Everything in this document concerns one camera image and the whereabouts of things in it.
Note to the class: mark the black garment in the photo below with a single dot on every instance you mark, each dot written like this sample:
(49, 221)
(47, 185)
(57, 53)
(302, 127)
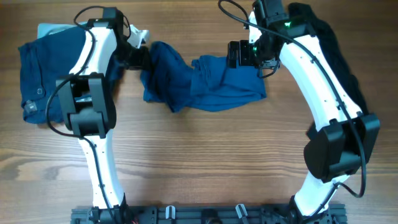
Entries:
(332, 53)

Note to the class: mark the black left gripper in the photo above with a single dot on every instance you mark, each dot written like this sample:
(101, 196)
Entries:
(140, 59)

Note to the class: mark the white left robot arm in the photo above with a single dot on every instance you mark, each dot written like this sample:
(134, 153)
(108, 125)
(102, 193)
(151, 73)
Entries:
(89, 112)

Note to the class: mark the light blue folded garment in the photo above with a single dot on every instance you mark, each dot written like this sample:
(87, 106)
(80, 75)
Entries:
(59, 31)

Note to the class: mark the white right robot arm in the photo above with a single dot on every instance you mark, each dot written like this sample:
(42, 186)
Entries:
(342, 136)

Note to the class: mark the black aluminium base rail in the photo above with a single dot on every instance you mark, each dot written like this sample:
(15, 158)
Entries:
(268, 213)

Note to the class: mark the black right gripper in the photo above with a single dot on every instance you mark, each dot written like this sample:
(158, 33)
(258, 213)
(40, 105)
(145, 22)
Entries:
(234, 54)

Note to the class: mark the blue t-shirt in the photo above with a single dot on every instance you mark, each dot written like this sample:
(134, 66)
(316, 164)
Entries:
(207, 84)

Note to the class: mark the folded dark blue shorts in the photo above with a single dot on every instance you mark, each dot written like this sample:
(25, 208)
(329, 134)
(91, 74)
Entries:
(49, 58)

